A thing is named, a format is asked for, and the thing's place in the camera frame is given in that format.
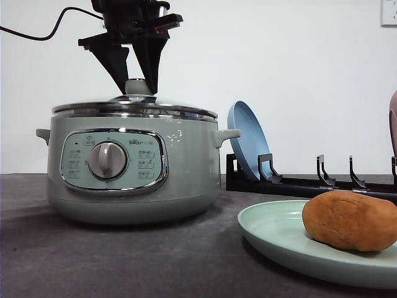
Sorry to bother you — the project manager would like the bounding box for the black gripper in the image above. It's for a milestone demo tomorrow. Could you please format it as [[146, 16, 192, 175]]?
[[78, 0, 184, 95]]

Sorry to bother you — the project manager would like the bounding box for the glass pot lid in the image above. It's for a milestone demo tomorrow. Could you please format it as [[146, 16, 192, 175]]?
[[51, 79, 218, 121]]

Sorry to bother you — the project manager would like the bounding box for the green plate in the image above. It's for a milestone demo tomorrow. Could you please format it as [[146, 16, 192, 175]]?
[[238, 200, 397, 289]]

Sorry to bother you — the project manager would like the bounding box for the brown potato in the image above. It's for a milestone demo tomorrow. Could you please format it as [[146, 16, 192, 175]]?
[[302, 190, 397, 252]]

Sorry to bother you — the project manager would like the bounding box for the green electric steamer pot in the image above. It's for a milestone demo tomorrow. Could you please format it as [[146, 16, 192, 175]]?
[[36, 115, 241, 225]]

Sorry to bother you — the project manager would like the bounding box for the blue plate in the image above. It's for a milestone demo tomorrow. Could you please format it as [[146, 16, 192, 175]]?
[[227, 101, 274, 179]]

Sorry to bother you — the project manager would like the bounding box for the pink plate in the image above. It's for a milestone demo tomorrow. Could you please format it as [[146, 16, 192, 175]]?
[[388, 90, 397, 157]]

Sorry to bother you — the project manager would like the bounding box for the black dish rack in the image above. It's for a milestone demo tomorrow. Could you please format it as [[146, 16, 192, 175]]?
[[226, 153, 397, 204]]

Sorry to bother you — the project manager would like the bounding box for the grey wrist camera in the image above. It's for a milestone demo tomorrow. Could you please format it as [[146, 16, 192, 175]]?
[[156, 1, 170, 18]]

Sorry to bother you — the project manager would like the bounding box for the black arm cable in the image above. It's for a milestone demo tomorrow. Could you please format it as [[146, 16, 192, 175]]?
[[0, 7, 104, 40]]

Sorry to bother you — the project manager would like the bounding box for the white wall socket right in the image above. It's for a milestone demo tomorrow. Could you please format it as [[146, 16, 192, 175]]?
[[380, 0, 397, 29]]

